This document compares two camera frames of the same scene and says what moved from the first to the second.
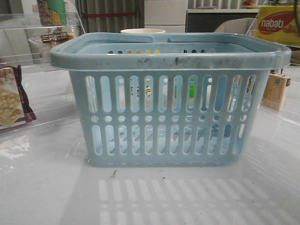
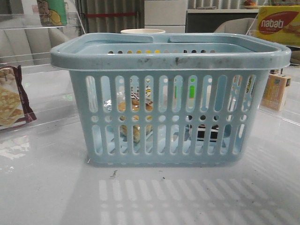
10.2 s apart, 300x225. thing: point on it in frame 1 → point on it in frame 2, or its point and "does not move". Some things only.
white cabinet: [169, 15] does not move
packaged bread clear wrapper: [41, 39] → [135, 107]
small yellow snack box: [274, 92] does not move
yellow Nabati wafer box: [279, 24] does not move
